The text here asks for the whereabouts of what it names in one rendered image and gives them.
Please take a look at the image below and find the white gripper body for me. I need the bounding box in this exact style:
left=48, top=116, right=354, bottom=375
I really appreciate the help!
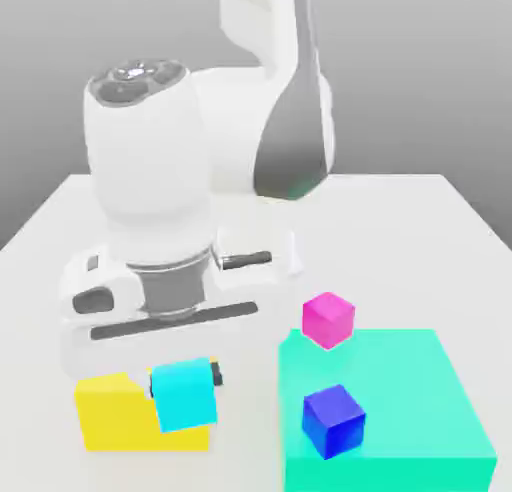
left=59, top=294, right=282, bottom=382

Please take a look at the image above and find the small cyan cube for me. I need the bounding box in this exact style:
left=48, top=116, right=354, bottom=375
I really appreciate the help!
left=150, top=356, right=220, bottom=434

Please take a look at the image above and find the small magenta cube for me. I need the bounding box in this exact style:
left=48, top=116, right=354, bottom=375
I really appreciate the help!
left=301, top=291, right=357, bottom=352

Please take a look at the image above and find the small blue cube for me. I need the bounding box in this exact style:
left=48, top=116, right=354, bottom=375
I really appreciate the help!
left=301, top=383, right=368, bottom=462

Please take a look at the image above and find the large yellow box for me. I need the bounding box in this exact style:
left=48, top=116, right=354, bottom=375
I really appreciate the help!
left=73, top=371, right=220, bottom=454

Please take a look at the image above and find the large turquoise box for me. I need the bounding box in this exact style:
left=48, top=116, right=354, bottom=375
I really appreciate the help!
left=277, top=328, right=500, bottom=492

